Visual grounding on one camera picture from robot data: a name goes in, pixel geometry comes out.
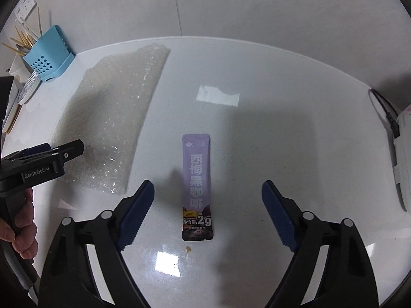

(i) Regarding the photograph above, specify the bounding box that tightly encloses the purple coffee stick sachet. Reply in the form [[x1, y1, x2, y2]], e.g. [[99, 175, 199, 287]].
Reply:
[[182, 133, 214, 241]]

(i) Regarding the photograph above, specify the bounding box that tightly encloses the clear bubble wrap sheet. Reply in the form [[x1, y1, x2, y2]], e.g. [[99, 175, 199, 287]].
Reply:
[[52, 44, 170, 195]]

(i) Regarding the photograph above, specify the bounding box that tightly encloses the person's left hand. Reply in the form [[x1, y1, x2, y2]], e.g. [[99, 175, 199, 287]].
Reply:
[[0, 188, 38, 260]]

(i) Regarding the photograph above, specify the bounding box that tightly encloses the white striped plate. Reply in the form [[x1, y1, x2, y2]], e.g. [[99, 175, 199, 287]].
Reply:
[[18, 72, 42, 106]]

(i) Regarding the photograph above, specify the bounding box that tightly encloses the white ceramic jug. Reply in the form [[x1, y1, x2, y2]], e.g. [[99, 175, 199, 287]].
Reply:
[[6, 54, 27, 83]]

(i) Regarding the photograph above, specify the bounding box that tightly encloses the blue utensil holder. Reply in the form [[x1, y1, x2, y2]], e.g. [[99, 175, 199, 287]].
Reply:
[[23, 25, 75, 82]]

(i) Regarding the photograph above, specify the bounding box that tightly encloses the white flowered rice cooker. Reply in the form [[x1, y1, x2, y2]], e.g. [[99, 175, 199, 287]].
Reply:
[[394, 106, 411, 213]]

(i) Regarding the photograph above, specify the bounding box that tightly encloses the wooden chopsticks bundle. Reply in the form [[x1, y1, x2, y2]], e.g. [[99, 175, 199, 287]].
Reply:
[[1, 6, 45, 57]]

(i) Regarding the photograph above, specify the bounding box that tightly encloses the black power cord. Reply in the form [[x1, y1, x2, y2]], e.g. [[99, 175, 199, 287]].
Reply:
[[368, 88, 401, 137]]

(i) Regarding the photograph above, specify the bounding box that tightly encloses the left wall socket panel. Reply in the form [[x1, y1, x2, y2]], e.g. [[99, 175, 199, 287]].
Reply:
[[14, 0, 37, 21]]

